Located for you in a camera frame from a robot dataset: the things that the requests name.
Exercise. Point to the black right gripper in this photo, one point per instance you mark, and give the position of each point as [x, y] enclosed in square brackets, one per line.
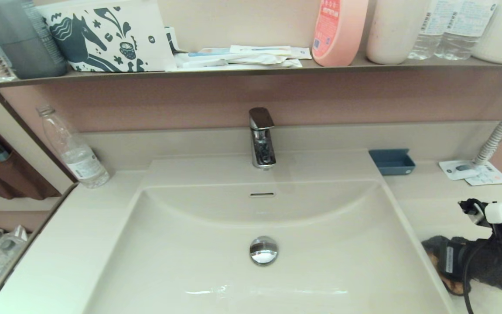
[458, 259]

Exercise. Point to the grey and orange cleaning cloth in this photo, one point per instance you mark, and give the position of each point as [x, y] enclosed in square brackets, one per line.
[431, 245]

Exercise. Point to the white sachet with grey print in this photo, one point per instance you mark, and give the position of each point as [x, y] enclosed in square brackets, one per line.
[458, 170]

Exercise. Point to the chrome sink drain stopper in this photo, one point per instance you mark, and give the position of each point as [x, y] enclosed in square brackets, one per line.
[264, 251]

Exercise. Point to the chrome faucet spout body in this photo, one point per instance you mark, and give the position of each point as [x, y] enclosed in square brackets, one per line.
[263, 149]

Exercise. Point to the white ceramic sink basin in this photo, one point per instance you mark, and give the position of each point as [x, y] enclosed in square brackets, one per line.
[181, 253]

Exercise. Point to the white instruction leaflet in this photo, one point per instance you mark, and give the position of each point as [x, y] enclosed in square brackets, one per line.
[493, 176]

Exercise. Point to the blue plastic soap dish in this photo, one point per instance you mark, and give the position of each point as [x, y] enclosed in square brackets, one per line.
[392, 163]

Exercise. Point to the clear labelled water bottle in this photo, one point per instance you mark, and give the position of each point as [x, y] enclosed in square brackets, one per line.
[426, 39]
[461, 39]

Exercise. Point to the cream cylindrical cup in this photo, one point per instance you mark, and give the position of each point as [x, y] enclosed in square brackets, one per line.
[394, 35]

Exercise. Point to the pink lotion bottle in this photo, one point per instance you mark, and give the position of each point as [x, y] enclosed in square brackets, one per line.
[339, 35]

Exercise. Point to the small white sachet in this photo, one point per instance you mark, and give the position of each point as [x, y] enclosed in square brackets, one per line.
[301, 52]

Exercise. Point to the crumpled white plastic wrapper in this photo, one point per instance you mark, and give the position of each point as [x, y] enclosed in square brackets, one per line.
[250, 62]

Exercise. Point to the white toothbrush packet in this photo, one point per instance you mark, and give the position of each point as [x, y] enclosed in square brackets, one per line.
[261, 49]

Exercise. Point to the white packet with blue stripe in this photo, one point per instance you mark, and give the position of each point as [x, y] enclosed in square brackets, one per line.
[211, 53]

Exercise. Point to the small white patterned box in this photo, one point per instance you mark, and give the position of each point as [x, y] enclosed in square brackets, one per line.
[172, 39]

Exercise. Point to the clear plastic water bottle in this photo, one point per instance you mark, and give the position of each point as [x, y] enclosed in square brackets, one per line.
[78, 159]

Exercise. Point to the horse pattern white box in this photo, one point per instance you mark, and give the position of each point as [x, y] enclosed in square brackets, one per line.
[111, 35]

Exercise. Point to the brown hanging pouch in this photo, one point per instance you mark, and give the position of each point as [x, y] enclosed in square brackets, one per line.
[22, 179]

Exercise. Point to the dark grey bottle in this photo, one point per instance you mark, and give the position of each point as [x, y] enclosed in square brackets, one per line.
[28, 48]

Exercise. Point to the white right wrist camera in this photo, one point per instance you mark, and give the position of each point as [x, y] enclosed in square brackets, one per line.
[496, 212]

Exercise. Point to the brown wall shelf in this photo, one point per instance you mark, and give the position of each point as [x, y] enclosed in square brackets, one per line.
[233, 72]

